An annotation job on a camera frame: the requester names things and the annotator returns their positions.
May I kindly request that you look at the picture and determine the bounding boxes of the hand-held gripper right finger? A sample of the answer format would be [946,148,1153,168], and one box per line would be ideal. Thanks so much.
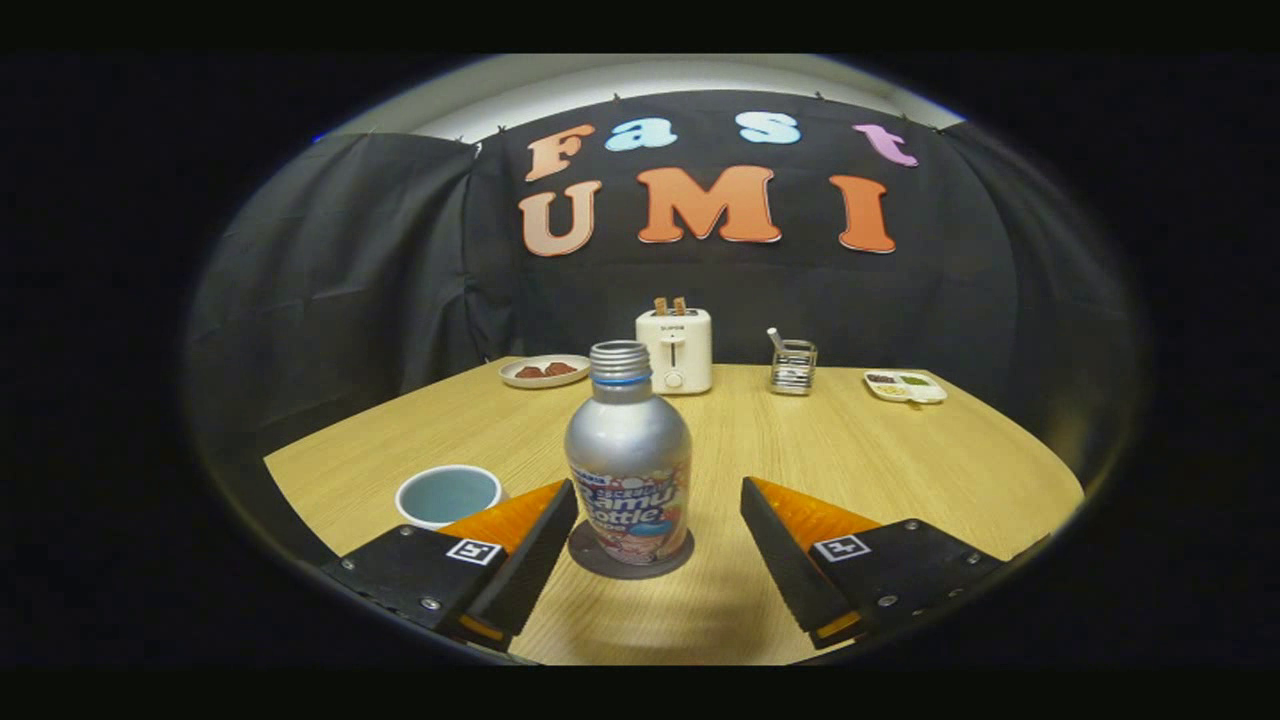
[740,477,1009,649]

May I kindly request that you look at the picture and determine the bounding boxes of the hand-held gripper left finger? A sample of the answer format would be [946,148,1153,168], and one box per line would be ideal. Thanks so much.
[322,478,581,653]

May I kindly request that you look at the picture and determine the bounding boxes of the dark brown round coaster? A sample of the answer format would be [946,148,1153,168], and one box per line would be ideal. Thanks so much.
[567,518,696,581]

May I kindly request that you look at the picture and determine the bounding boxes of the white cup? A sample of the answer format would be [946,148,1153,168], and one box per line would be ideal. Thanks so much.
[395,464,504,531]

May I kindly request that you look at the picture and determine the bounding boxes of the silver juice bottle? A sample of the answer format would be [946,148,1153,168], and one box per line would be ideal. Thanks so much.
[564,340,694,567]

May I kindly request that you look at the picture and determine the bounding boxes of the wooden table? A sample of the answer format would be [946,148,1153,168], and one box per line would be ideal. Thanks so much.
[263,356,1086,666]

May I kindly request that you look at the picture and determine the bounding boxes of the white round plate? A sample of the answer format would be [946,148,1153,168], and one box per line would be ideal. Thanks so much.
[498,354,592,390]

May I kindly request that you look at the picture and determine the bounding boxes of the clear glass holder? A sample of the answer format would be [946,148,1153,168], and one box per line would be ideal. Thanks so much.
[769,339,819,397]

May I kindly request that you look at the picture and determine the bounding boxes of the white divided tray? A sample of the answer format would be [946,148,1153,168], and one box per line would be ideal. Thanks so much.
[864,370,948,405]

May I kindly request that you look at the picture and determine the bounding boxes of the white toaster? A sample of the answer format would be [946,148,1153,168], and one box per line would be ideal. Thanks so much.
[635,308,714,396]

